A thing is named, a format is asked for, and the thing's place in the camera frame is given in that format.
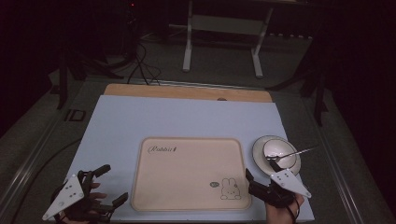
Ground person's left hand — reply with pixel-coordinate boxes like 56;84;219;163
60;181;108;224

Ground white bowl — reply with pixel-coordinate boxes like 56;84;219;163
262;138;298;169

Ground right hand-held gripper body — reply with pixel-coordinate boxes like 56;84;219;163
247;169;313;209

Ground black tripod stand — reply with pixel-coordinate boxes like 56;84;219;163
265;59;331;127
55;46;126;110

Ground metal spoon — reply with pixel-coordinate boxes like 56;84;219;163
265;146;318;162

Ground wooden table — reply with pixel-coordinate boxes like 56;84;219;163
103;82;274;104

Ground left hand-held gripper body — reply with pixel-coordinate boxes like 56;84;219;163
41;169;115;224

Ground white metal stand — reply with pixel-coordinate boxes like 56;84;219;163
182;0;276;79

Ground black cable bundle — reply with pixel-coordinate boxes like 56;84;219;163
126;42;162;86

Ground light blue table sheet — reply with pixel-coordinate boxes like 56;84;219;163
49;94;316;224

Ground white plate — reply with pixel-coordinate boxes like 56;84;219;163
251;134;303;177

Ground person's right hand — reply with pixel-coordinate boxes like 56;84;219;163
264;193;305;224

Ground beige rabbit print tray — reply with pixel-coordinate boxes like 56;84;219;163
130;136;253;213

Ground black floor cable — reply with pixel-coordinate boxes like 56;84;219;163
11;137;82;219

